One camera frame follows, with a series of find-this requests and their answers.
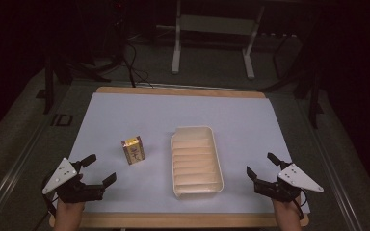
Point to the pale blue table mat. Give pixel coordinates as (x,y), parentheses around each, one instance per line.
(160,112)

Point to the person's left hand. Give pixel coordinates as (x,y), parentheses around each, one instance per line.
(67,214)

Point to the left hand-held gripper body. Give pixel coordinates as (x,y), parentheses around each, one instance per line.
(77,191)

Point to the white metal stand frame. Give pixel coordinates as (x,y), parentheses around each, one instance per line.
(212,24)

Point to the person's right hand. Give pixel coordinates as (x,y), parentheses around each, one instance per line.
(285,215)

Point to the small yellow printed box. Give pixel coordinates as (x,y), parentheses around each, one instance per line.
(134,150)

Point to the cream ribbed plastic tray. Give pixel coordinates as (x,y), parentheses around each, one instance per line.
(195,163)

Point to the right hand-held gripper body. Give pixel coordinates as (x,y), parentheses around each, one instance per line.
(282,190)

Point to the black tripod stand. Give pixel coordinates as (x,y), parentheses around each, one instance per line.
(308,80)
(65,67)

